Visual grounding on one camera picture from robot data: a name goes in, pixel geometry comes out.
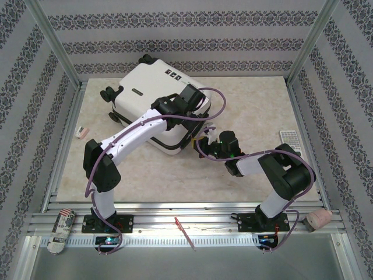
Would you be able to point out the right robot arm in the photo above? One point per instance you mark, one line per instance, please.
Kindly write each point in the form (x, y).
(285, 175)

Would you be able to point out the pink tape roll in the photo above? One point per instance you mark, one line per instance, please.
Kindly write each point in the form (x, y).
(317, 219)

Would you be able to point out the white hard-shell suitcase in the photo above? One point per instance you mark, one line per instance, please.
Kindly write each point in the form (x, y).
(151, 84)

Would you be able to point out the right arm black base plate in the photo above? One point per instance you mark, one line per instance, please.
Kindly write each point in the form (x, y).
(247, 223)

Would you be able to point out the red pen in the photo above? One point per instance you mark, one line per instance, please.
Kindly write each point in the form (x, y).
(185, 233)

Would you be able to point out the aluminium side rail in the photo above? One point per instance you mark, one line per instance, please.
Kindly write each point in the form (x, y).
(306, 116)
(65, 163)

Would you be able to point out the newspaper print roll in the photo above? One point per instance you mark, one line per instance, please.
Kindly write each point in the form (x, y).
(61, 231)

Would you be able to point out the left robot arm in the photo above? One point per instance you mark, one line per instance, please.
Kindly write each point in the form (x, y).
(102, 166)

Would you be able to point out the aluminium frame post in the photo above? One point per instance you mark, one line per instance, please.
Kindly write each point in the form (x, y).
(52, 41)
(313, 41)

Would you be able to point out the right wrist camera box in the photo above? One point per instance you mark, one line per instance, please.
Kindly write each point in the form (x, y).
(210, 132)

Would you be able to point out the small pink white device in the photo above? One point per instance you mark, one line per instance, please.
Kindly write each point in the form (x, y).
(81, 132)

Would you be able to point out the aluminium mounting rail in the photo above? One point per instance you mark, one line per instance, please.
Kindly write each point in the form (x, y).
(186, 211)

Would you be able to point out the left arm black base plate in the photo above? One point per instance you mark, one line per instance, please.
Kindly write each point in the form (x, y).
(126, 224)

